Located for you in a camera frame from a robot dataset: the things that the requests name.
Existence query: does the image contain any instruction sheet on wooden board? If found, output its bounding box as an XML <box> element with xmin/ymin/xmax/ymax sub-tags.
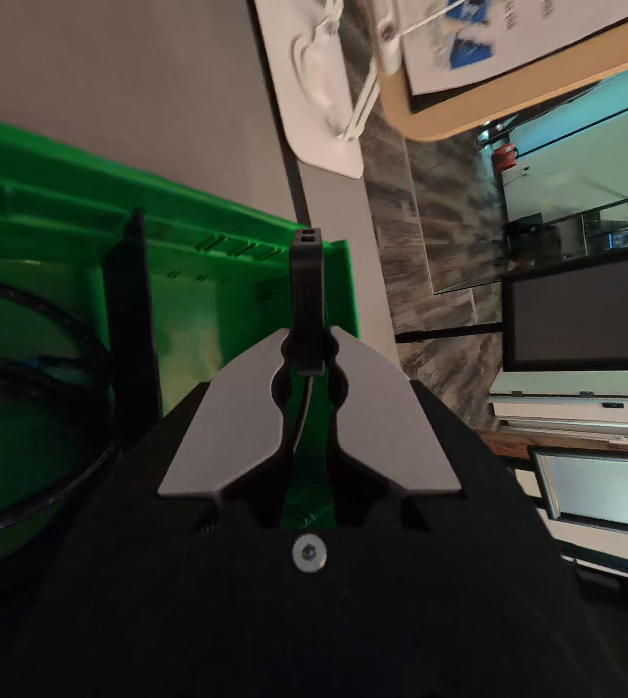
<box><xmin>371</xmin><ymin>0</ymin><xmax>628</xmax><ymax>144</ymax></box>

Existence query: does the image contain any black shelving unit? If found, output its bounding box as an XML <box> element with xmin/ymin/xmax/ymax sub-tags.
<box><xmin>505</xmin><ymin>194</ymin><xmax>628</xmax><ymax>265</ymax></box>

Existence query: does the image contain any thin black hub cable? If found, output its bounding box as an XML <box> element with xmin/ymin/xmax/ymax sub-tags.
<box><xmin>286</xmin><ymin>373</ymin><xmax>321</xmax><ymax>464</ymax></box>

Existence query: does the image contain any red floor object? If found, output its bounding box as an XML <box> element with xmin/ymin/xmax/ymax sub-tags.
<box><xmin>492</xmin><ymin>140</ymin><xmax>525</xmax><ymax>171</ymax></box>

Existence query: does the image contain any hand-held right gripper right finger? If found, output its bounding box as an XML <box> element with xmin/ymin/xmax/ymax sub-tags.
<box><xmin>327</xmin><ymin>325</ymin><xmax>462</xmax><ymax>498</ymax></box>

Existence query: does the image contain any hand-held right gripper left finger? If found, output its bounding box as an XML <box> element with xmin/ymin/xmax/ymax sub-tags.
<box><xmin>159</xmin><ymin>331</ymin><xmax>296</xmax><ymax>498</ymax></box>

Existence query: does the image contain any black braided cable green plug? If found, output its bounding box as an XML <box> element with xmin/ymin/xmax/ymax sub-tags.
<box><xmin>0</xmin><ymin>273</ymin><xmax>120</xmax><ymax>537</ymax></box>

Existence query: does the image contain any wooden beam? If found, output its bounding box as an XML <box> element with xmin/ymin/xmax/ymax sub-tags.
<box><xmin>478</xmin><ymin>426</ymin><xmax>628</xmax><ymax>459</ymax></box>

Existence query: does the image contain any dark grey usb hub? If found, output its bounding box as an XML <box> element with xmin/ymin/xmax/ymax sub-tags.
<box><xmin>288</xmin><ymin>227</ymin><xmax>330</xmax><ymax>378</ymax></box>

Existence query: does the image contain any green plastic bin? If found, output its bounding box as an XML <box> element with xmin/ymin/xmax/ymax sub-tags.
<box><xmin>0</xmin><ymin>109</ymin><xmax>360</xmax><ymax>579</ymax></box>

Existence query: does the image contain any black sign stand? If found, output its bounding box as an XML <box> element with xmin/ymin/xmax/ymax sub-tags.
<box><xmin>502</xmin><ymin>242</ymin><xmax>628</xmax><ymax>373</ymax></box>
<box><xmin>527</xmin><ymin>442</ymin><xmax>628</xmax><ymax>537</ymax></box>

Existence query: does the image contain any white stand base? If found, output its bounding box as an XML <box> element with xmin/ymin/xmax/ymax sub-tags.
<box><xmin>253</xmin><ymin>0</ymin><xmax>367</xmax><ymax>181</ymax></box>

